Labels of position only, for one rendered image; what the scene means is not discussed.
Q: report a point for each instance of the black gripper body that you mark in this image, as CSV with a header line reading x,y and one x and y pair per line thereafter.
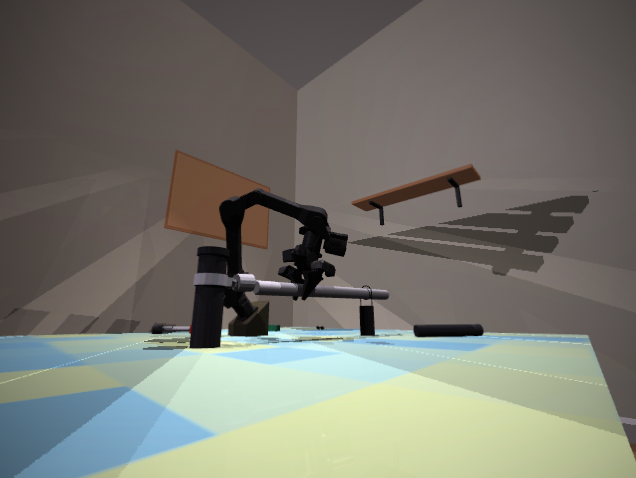
x,y
316,266

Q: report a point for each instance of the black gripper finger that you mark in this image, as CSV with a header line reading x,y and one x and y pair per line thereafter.
x,y
311,280
295,279

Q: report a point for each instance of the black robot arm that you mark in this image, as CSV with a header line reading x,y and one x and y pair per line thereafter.
x,y
315,230

